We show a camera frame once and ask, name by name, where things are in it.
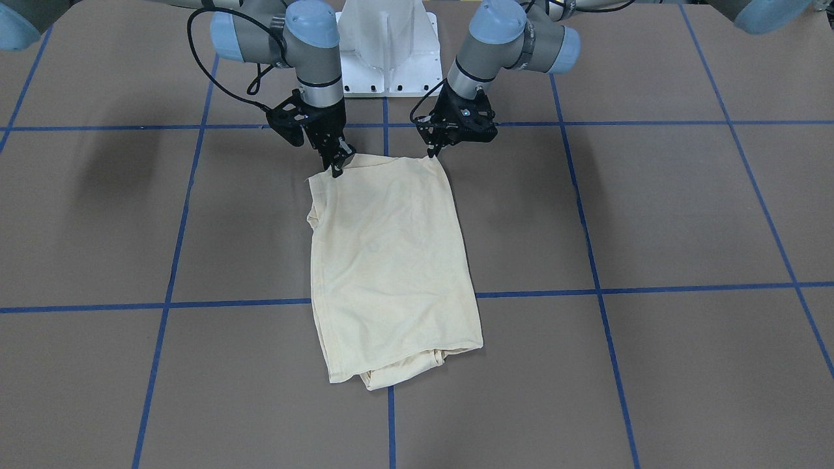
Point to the cream long-sleeve graphic t-shirt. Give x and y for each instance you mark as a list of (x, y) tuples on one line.
[(391, 291)]

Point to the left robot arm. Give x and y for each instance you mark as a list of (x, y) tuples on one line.
[(631, 64)]

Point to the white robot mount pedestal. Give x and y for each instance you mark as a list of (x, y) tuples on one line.
[(388, 49)]

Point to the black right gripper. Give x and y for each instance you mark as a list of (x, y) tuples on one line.
[(328, 122)]

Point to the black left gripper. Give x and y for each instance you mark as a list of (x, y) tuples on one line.
[(445, 121)]

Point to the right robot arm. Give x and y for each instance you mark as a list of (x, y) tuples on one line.
[(298, 35)]

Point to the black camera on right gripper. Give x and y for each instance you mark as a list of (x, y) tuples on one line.
[(287, 119)]

